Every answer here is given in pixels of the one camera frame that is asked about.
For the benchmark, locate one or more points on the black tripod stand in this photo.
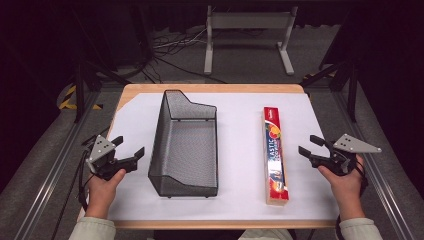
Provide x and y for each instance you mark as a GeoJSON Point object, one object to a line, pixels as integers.
{"type": "Point", "coordinates": [351, 86]}
{"type": "Point", "coordinates": [80, 86]}

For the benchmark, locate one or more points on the person's right hand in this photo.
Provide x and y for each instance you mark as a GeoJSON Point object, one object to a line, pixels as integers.
{"type": "Point", "coordinates": [345, 190]}

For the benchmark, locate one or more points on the aluminium floor rail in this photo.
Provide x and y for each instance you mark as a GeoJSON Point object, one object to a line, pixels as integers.
{"type": "Point", "coordinates": [50, 173]}
{"type": "Point", "coordinates": [376, 173]}

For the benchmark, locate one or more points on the grey metal stand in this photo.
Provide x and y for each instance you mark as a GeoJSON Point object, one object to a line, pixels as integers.
{"type": "Point", "coordinates": [250, 20]}

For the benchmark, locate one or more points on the yellow black hazard tape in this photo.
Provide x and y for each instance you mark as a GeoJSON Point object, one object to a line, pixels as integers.
{"type": "Point", "coordinates": [68, 100]}

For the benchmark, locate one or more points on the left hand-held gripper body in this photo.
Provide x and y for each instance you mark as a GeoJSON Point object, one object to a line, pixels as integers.
{"type": "Point", "coordinates": [101, 151]}

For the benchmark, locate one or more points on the person's left hand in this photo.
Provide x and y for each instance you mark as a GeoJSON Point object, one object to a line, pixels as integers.
{"type": "Point", "coordinates": [101, 193]}

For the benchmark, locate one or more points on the white table mat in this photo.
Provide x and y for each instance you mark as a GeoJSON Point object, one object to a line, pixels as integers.
{"type": "Point", "coordinates": [240, 133]}

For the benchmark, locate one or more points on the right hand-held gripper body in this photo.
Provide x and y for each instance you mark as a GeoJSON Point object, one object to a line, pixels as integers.
{"type": "Point", "coordinates": [355, 145]}

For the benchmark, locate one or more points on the long red plastic wrap box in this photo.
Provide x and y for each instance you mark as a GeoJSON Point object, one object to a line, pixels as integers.
{"type": "Point", "coordinates": [276, 156]}

